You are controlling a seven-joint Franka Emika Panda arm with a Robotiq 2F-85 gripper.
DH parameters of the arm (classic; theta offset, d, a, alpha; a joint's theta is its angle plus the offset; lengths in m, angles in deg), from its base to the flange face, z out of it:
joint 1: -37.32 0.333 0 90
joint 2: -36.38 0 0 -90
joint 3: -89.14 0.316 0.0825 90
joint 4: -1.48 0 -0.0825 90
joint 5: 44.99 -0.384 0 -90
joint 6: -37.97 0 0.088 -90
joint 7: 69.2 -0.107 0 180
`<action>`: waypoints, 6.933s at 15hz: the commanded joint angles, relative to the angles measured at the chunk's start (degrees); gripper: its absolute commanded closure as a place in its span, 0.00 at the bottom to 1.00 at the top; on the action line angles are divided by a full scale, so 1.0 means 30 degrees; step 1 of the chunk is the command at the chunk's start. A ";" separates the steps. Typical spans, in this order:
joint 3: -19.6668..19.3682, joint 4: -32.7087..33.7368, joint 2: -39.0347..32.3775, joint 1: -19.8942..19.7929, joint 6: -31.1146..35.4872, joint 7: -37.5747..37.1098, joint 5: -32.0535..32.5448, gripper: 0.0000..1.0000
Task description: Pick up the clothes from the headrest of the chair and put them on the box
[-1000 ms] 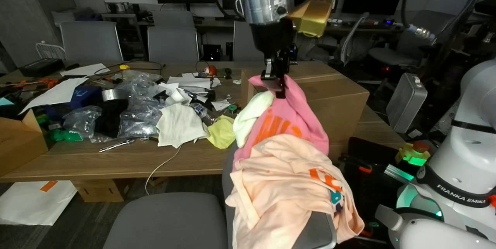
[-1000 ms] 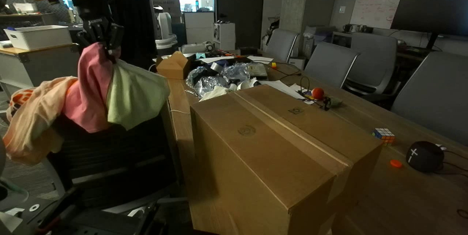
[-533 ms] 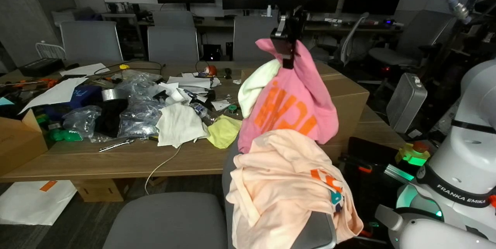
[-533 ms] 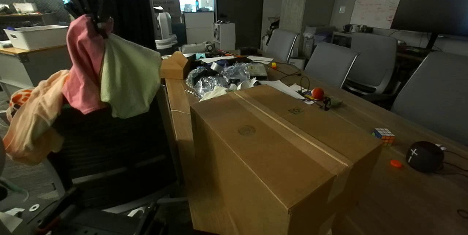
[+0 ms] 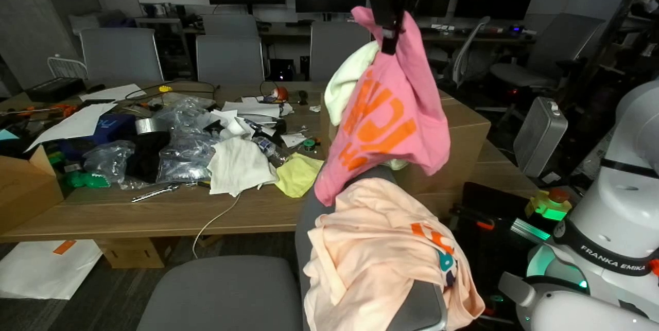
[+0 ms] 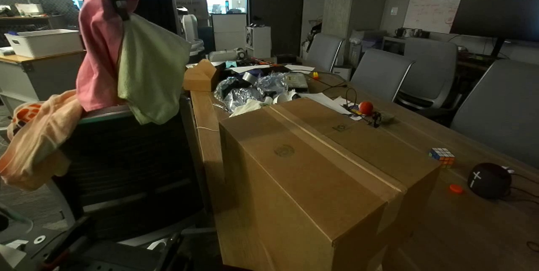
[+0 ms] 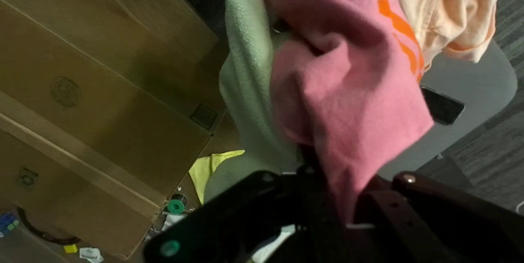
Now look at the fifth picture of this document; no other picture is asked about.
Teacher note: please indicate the pink shirt with orange print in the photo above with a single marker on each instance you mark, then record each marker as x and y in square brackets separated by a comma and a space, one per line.
[391, 115]

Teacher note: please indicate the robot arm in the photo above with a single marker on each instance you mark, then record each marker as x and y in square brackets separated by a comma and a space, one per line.
[612, 207]

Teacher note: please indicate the large cardboard box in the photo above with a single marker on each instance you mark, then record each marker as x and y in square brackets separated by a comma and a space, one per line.
[466, 140]

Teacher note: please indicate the blue box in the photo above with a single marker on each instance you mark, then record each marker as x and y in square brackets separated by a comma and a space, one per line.
[114, 127]

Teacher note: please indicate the grey office chair with headrest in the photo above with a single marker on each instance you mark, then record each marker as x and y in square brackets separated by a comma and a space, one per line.
[226, 295]

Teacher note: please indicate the small cardboard box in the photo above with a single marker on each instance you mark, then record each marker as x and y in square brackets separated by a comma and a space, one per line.
[134, 253]

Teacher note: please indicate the open cardboard box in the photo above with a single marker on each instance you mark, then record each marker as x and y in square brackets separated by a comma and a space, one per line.
[25, 192]

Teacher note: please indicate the long desk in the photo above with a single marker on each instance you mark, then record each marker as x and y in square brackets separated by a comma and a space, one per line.
[463, 36]

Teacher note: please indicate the pale cream cloth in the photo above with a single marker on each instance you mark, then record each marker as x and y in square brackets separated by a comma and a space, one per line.
[346, 84]

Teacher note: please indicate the black computer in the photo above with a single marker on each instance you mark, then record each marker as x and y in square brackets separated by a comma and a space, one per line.
[281, 69]

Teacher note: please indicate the orange ball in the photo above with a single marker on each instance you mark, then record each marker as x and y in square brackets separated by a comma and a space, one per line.
[280, 93]

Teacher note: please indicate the green spool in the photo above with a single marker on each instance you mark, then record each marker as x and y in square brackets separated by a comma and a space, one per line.
[309, 144]

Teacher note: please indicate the pile of white papers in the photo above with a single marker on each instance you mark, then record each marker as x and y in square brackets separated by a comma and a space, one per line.
[257, 108]

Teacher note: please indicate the grey space heater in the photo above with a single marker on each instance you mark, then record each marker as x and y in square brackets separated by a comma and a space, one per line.
[538, 135]

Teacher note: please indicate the clear plastic bottle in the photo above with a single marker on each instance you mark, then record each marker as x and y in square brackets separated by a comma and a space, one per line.
[267, 150]

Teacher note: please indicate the yellow cloth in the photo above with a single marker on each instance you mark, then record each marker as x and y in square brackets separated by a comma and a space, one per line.
[298, 174]

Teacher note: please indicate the white cloth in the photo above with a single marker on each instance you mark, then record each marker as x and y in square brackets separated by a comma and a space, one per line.
[239, 166]

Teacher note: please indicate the yellow small item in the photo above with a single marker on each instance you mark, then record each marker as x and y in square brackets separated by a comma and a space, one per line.
[165, 88]

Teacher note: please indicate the peach shirt with print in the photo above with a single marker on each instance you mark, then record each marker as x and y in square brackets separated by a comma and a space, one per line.
[370, 254]

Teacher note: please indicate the yellow emergency stop button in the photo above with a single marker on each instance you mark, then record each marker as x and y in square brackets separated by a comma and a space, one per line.
[548, 206]

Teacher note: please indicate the heap of clear plastic bags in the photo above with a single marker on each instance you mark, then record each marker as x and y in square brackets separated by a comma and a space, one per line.
[185, 151]

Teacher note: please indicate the silver tape roll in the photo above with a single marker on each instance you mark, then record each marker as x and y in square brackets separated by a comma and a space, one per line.
[149, 125]

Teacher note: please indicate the black cloth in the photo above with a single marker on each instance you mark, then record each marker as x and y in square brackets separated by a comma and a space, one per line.
[146, 156]

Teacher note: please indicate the white paper sheet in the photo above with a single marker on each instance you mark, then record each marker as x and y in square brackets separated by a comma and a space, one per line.
[77, 122]
[113, 92]

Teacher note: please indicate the silver wrench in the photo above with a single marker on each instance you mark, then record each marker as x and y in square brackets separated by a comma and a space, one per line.
[154, 193]

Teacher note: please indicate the clear plastic bag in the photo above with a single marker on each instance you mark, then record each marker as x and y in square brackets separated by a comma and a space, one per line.
[108, 158]

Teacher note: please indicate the black flat device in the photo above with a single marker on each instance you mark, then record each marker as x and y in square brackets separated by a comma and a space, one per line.
[54, 89]

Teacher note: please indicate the green plastic toy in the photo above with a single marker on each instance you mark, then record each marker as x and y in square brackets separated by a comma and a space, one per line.
[85, 180]

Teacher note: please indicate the white paper bag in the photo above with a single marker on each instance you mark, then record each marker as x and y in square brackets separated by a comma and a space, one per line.
[44, 269]

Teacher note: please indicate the white frame office chair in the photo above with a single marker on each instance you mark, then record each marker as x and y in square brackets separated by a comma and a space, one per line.
[466, 48]

